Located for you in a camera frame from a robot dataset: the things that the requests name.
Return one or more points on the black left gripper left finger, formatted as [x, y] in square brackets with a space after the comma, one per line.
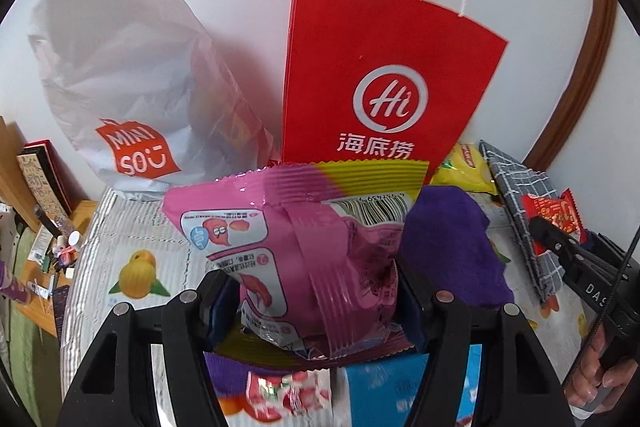
[114, 384]

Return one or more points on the small red snack packet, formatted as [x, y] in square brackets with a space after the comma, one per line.
[561, 212]

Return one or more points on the red white candy bag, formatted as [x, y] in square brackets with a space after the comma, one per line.
[272, 398]

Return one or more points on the pink yellow snack bag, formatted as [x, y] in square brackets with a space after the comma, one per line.
[313, 248]

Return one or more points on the person's right hand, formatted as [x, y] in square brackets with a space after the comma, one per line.
[589, 378]

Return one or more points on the grey plaid pouch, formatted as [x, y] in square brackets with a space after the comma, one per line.
[514, 180]

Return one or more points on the blue tissue pack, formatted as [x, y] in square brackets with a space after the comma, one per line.
[381, 393]

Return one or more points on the fruit print tablecloth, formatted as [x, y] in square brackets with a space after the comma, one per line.
[132, 254]

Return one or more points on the cluttered wooden side shelf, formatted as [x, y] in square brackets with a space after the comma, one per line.
[38, 272]

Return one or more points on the purple towel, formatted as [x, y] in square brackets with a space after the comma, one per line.
[445, 238]

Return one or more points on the yellow chips bag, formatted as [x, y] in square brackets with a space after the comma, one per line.
[465, 168]

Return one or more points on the red patterned box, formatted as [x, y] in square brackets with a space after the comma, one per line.
[39, 167]

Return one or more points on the white Miniso plastic bag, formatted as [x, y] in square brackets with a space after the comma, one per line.
[143, 95]

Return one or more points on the red Haidilao paper bag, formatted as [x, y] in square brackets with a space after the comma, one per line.
[382, 80]

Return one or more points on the brown wooden door frame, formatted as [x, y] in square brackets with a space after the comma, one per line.
[574, 99]

